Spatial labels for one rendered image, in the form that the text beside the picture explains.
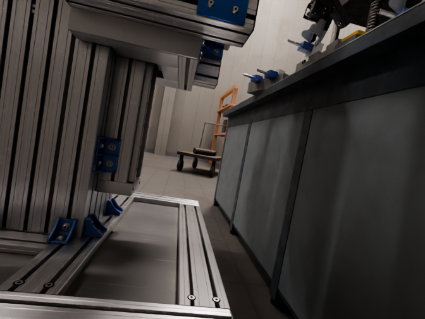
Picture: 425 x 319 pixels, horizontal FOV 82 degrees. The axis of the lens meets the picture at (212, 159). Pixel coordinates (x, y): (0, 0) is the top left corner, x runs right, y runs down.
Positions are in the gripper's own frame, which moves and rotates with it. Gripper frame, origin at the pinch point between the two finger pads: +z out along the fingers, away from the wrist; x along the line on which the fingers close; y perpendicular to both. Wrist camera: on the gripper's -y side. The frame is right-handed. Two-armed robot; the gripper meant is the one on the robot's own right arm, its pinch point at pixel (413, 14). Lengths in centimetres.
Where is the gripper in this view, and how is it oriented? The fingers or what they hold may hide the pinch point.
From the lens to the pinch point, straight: 95.0
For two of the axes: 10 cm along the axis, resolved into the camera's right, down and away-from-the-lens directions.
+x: 1.5, 0.8, -9.8
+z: -1.8, 9.8, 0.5
